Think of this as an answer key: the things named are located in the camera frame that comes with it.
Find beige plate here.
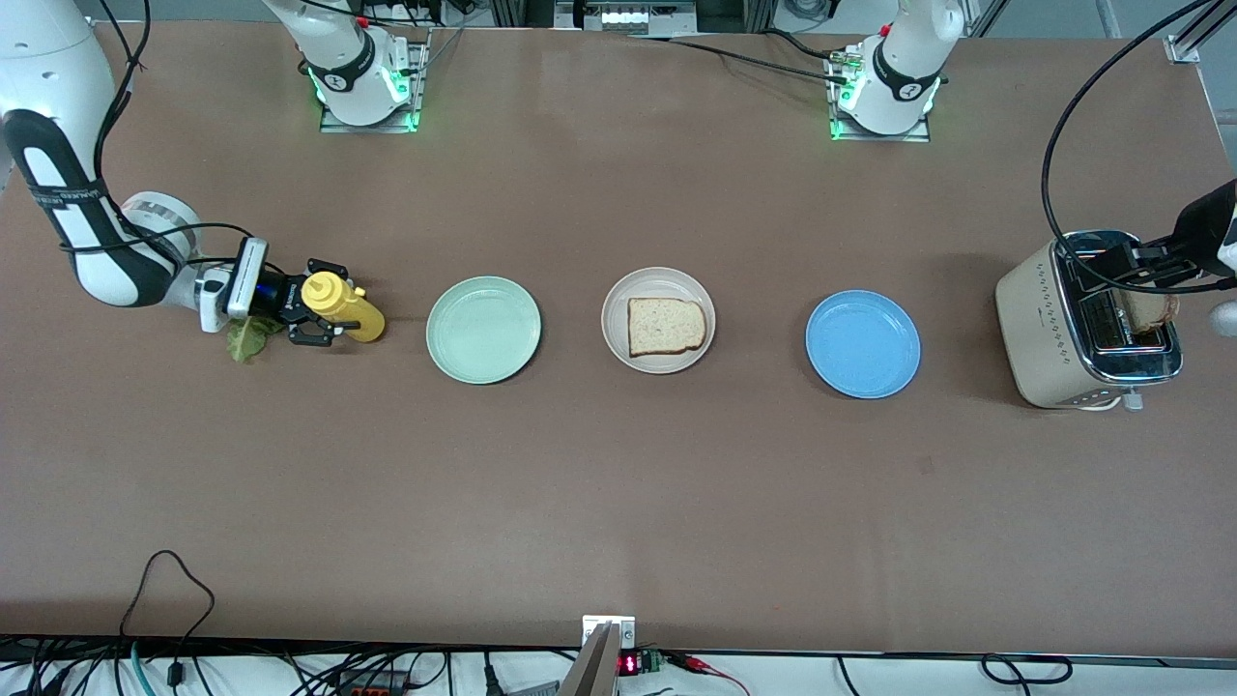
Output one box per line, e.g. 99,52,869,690
601,267,717,376

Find long black table cable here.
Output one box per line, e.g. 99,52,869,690
628,32,851,84

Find blue plate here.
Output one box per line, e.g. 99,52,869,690
805,290,922,399

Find black coiled cable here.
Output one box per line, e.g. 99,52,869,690
981,654,1074,685

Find green lettuce leaf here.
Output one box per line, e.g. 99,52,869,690
227,319,287,364

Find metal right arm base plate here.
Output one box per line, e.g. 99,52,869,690
320,39,431,134

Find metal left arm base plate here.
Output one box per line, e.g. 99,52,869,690
829,53,932,144

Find light green plate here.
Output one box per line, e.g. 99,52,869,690
426,276,542,386

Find lit control box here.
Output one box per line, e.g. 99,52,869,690
554,0,699,36

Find thin black looped cable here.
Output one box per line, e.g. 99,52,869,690
121,550,216,689

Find short black table cable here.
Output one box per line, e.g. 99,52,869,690
763,29,834,61

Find brown bread slice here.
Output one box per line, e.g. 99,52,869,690
1121,286,1181,335
627,297,707,358

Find grey camera pole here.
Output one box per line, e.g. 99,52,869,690
559,623,619,696

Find red clip wire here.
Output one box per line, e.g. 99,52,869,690
667,652,750,696

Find beige chrome toaster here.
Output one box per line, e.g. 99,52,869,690
995,230,1185,411

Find silver mount bracket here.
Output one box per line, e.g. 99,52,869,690
582,616,637,651

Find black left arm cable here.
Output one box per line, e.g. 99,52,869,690
1041,0,1237,294

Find aluminium frame corner bracket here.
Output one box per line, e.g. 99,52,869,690
1165,0,1237,65

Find yellow mustard squeeze bottle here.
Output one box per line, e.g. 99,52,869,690
301,271,386,343

